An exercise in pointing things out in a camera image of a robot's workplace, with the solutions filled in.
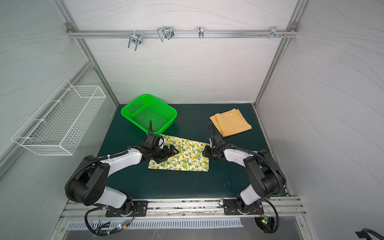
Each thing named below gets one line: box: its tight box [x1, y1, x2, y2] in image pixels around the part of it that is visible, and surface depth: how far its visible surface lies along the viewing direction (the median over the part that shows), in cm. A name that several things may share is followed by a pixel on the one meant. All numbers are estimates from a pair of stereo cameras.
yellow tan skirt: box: [209, 108, 253, 138], surface depth 112 cm
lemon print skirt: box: [148, 134, 210, 172], surface depth 90 cm
